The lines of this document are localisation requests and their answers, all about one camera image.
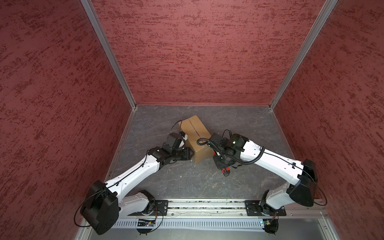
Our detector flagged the white slotted cable duct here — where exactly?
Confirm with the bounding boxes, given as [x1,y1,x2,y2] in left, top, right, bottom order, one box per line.
[113,218,265,231]

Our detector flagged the aluminium front rail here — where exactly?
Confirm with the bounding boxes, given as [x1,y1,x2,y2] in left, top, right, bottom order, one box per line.
[155,197,329,218]

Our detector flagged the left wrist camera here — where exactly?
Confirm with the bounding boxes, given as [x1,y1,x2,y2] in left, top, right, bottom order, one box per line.
[179,132,188,141]

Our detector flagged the brown cardboard express box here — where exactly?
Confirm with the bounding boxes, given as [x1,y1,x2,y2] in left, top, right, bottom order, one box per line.
[181,116,214,164]

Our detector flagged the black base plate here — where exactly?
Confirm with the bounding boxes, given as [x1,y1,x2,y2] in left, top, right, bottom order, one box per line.
[245,200,287,217]
[141,200,169,216]

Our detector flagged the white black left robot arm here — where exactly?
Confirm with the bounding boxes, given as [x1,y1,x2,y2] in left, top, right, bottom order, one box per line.
[76,132,194,235]

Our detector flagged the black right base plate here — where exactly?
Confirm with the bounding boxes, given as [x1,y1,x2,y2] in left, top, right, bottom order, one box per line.
[245,200,287,217]

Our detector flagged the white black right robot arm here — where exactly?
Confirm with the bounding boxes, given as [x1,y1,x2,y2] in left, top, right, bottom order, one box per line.
[198,134,317,216]

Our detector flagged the right controller board with wires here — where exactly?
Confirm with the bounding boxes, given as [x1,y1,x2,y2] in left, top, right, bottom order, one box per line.
[263,215,279,235]

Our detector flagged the aluminium left corner post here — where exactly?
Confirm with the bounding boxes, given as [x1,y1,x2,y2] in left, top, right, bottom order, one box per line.
[81,0,137,111]

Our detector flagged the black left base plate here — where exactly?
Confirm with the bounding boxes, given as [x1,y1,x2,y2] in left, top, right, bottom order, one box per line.
[141,200,169,216]

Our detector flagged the aluminium corner post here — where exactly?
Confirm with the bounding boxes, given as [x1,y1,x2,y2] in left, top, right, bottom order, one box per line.
[269,0,338,112]
[81,0,137,111]

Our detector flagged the aluminium right corner post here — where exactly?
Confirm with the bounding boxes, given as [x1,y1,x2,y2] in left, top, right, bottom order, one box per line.
[269,0,338,112]

